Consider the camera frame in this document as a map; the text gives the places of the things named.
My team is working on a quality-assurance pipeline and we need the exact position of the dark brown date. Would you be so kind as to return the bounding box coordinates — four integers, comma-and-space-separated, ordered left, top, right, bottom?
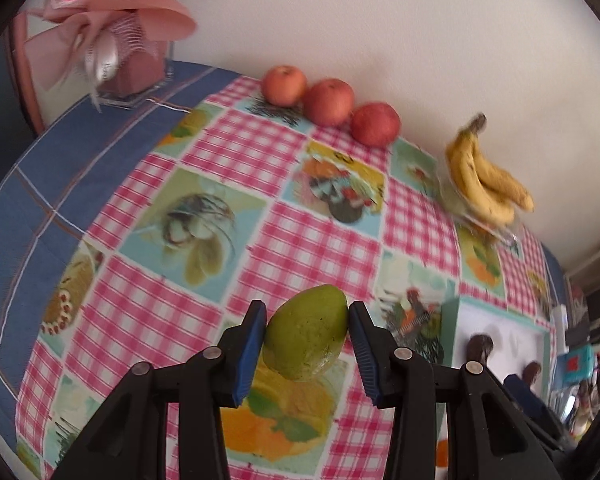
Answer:
466, 334, 494, 366
521, 361, 542, 388

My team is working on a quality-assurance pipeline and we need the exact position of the large green mango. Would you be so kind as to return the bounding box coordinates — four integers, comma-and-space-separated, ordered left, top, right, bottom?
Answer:
262, 284, 348, 380

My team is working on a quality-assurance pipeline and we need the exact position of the white tray teal rim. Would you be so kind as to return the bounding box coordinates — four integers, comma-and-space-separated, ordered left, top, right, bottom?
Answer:
431, 294, 560, 480

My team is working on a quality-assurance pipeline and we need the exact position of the white power strip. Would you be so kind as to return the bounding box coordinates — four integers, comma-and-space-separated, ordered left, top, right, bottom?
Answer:
550, 304, 569, 354

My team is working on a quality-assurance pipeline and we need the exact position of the pink checkered fruit tablecloth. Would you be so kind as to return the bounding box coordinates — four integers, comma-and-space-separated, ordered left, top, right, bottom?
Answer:
15, 70, 556, 479

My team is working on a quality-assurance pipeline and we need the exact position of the clear plastic fruit tray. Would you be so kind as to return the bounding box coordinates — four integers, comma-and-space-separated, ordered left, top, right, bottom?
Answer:
436, 162, 524, 257

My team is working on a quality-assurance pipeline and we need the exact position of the yellow banana bunch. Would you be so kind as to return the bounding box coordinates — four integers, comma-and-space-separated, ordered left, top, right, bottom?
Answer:
444, 113, 535, 226

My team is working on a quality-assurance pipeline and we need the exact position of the red apple right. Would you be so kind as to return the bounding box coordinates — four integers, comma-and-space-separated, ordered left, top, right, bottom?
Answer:
350, 102, 402, 148

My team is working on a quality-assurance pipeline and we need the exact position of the red apple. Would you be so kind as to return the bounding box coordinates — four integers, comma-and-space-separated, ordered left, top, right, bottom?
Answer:
261, 65, 308, 107
350, 102, 402, 148
302, 78, 355, 127

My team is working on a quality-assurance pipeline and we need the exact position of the red apple middle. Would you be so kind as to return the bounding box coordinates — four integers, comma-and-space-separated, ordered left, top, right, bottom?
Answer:
302, 78, 355, 127

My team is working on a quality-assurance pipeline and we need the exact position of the red apple left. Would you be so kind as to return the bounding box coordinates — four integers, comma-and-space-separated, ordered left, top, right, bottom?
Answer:
261, 65, 308, 107

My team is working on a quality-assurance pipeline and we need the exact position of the pink flower bouquet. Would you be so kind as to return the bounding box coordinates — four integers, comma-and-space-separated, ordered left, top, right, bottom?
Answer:
24, 0, 196, 90

